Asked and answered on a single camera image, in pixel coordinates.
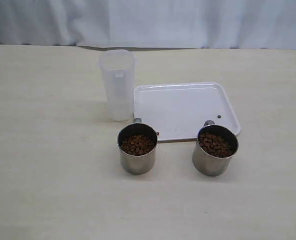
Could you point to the steel cup with pellets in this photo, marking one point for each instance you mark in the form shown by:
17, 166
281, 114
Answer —
137, 144

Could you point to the translucent plastic tall container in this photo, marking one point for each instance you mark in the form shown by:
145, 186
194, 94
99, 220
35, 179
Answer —
117, 69

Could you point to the white curtain backdrop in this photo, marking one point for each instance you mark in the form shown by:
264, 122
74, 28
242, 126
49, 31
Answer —
214, 24

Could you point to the white plastic tray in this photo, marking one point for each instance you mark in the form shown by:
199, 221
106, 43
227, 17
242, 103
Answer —
178, 111

